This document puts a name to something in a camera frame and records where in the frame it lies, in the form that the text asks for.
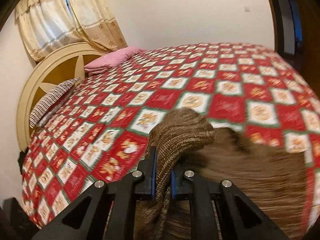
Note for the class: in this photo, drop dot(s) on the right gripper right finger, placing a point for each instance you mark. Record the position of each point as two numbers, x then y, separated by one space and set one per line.
220 210

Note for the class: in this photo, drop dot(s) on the dark item beside bed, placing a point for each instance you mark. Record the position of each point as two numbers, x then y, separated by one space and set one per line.
15 223

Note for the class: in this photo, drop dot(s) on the cream round headboard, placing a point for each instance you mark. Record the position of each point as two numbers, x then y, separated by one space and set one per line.
63 64

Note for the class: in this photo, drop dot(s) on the dark wooden door frame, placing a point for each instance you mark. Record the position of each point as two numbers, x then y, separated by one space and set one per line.
296 35

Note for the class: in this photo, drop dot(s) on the red checkered teddy bedspread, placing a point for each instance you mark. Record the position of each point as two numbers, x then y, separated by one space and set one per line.
99 130

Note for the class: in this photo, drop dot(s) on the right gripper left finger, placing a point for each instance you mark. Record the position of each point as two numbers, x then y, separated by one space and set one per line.
105 210

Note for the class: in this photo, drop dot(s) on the pink folded blanket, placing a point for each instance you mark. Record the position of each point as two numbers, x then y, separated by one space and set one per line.
111 60

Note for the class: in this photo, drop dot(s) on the beige patterned curtain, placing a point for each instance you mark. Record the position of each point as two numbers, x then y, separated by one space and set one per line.
47 25

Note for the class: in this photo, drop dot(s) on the brown knitted sun sweater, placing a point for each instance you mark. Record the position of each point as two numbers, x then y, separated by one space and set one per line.
272 178

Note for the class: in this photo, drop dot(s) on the striped pillow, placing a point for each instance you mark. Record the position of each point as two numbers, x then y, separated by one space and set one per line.
48 101

